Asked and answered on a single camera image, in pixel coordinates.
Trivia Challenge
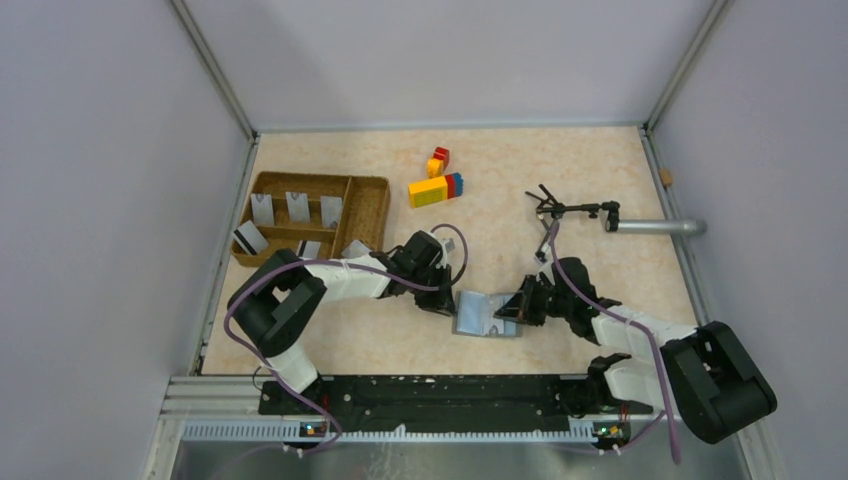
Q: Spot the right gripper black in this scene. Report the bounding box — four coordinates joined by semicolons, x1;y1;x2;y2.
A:
495;273;573;326

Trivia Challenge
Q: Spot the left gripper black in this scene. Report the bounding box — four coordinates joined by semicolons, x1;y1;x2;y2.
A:
408;263;457;317

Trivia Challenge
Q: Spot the grey card holder wallet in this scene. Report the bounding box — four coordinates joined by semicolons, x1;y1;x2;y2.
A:
452;291;522;338

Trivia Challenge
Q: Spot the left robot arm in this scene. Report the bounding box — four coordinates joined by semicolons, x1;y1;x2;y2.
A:
227;231;456;414

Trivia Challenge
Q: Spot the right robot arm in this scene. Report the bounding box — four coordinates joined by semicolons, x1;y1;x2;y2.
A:
493;257;778;444

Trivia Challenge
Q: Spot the card with stripe front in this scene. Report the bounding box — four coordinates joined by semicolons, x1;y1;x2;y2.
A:
296;240;322;259

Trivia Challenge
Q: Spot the card with stripe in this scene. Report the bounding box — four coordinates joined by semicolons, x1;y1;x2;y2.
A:
296;240;322;259
233;220;269;256

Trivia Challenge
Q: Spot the card with stripe left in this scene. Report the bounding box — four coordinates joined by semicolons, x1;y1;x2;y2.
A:
233;220;269;256

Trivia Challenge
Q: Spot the yellow toy block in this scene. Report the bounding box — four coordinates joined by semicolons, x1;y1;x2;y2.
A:
408;177;449;208

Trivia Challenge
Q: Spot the red blue toy block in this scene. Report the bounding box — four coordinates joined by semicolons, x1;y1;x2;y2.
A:
444;172;464;199

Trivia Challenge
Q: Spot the small red yellow block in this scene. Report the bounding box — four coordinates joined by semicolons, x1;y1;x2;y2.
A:
426;147;450;178

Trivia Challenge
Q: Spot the brown woven tray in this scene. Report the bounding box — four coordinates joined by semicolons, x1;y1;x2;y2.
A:
230;171;390;267

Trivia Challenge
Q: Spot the silver metal tube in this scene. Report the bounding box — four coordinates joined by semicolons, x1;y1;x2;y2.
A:
615;219;707;236

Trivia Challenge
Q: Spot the small wooden cork piece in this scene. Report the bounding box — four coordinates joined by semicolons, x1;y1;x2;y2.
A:
658;168;674;188

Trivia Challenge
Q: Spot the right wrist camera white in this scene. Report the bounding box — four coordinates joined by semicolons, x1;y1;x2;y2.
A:
534;243;552;266

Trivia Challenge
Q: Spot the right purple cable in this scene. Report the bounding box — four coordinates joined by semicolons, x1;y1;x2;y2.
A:
548;220;684;466

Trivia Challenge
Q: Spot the purple cable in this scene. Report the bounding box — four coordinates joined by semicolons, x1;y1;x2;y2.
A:
223;223;470;458
548;220;684;466

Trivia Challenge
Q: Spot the black tripod camera mount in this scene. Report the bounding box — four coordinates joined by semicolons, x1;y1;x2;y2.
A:
525;184;620;232

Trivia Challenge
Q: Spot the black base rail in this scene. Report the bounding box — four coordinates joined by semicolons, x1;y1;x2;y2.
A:
258;374;652;433

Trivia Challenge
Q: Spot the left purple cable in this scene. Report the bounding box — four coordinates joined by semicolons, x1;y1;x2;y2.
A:
223;223;470;458

